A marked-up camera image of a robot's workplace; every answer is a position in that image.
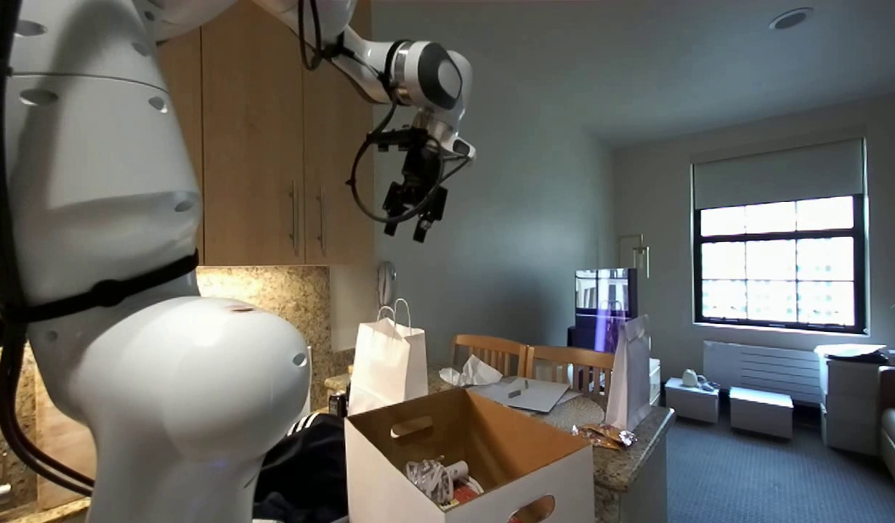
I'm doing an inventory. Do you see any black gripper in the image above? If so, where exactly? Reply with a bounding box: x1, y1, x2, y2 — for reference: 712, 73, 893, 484
382, 131, 453, 244

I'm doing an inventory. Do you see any white cardboard storage box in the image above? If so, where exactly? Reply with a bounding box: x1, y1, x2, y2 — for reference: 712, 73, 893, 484
343, 385, 600, 523

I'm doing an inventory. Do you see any white floor box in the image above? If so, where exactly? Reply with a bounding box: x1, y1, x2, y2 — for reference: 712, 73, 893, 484
662, 374, 725, 428
728, 384, 797, 444

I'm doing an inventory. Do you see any white paper bag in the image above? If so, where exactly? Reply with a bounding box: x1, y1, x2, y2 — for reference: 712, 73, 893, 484
345, 295, 430, 417

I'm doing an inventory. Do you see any wooden chair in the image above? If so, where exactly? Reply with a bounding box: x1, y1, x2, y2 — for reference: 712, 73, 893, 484
524, 343, 617, 400
452, 330, 529, 384

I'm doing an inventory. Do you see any crumpled white tissue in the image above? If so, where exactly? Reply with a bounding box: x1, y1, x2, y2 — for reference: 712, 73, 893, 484
437, 351, 507, 390

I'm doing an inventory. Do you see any lit display screen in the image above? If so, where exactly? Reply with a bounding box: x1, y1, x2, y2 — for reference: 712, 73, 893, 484
572, 265, 640, 317

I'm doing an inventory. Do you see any grey notebook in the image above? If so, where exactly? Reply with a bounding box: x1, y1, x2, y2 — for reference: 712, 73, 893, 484
472, 374, 572, 417

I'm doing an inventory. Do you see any white red package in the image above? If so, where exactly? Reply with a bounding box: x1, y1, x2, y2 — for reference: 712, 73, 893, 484
401, 455, 486, 512

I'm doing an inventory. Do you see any translucent plastic bag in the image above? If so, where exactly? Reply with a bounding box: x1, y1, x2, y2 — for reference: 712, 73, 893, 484
606, 314, 656, 433

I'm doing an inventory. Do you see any grey roller blind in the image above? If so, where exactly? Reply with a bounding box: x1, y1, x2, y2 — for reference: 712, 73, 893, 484
688, 137, 871, 211

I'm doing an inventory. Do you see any black framed window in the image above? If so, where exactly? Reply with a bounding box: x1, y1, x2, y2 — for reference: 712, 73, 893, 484
693, 192, 869, 335

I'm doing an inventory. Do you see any white radiator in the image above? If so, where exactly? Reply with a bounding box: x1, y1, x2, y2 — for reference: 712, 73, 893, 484
700, 336, 829, 407

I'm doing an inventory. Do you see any round ceiling light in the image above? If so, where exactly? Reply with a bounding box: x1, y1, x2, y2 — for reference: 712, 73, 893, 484
768, 6, 816, 35

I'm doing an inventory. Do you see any white low cabinet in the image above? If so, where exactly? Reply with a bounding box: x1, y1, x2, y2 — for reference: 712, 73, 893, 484
815, 343, 895, 458

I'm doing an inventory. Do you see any wooden wall cabinet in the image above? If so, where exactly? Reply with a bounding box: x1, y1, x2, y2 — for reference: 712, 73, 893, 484
155, 0, 379, 269

